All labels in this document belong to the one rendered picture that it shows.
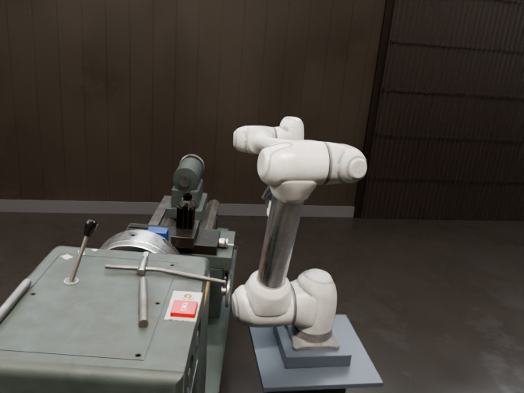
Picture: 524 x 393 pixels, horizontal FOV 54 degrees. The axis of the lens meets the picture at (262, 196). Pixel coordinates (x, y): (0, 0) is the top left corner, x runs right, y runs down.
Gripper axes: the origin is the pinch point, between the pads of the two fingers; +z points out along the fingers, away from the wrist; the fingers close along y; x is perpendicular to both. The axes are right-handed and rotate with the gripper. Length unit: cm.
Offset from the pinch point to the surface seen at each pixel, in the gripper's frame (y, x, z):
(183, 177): -38, 64, 5
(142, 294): -60, -82, -12
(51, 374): -78, -106, -8
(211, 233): -27.5, 21.6, 19.0
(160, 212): -49, 74, 29
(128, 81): -71, 286, -13
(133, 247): -62, -45, -7
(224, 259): -23.4, 5.6, 24.4
